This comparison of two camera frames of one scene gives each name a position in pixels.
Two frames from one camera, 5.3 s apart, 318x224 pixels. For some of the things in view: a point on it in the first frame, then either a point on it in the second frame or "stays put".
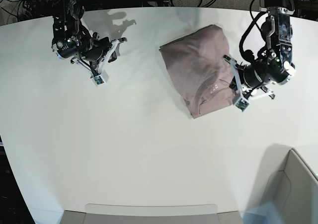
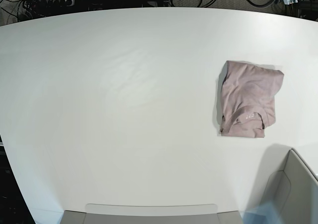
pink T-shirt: [199, 63] → [248, 99]
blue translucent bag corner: [269, 213] stays put
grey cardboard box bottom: [151, 213] stays put
